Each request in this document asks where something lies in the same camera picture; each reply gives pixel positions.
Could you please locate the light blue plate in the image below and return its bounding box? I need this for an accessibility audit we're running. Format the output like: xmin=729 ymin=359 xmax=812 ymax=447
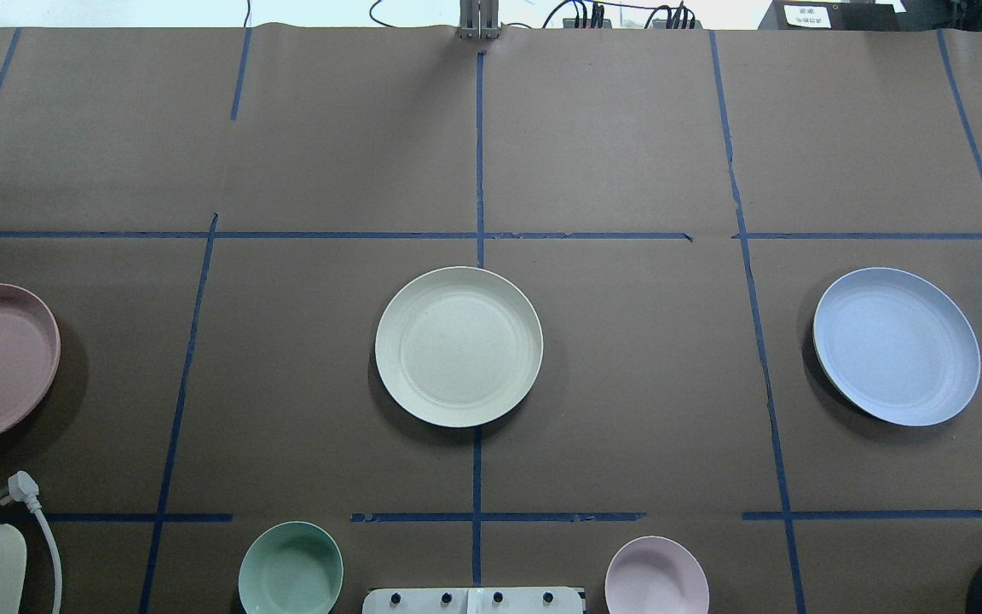
xmin=812 ymin=267 xmax=982 ymax=427

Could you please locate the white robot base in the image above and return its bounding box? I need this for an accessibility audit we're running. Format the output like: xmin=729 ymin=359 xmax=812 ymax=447
xmin=361 ymin=586 xmax=587 ymax=613

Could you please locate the cream white plate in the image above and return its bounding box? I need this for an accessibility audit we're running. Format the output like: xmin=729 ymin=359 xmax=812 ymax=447
xmin=374 ymin=267 xmax=543 ymax=428

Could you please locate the pink bowl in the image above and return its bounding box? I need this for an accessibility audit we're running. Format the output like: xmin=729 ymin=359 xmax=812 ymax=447
xmin=604 ymin=536 xmax=712 ymax=613

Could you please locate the green bowl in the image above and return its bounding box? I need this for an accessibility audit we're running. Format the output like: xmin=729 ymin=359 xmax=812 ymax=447
xmin=238 ymin=521 xmax=344 ymax=613

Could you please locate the black box with label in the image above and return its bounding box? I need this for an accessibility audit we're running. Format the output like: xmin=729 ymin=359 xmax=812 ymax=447
xmin=757 ymin=1 xmax=900 ymax=32

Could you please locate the metal clamp bracket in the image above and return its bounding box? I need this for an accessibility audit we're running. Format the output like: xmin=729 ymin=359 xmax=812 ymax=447
xmin=457 ymin=0 xmax=501 ymax=40

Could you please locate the white power plug cable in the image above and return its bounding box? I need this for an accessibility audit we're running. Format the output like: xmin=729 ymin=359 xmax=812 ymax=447
xmin=0 ymin=471 xmax=63 ymax=614

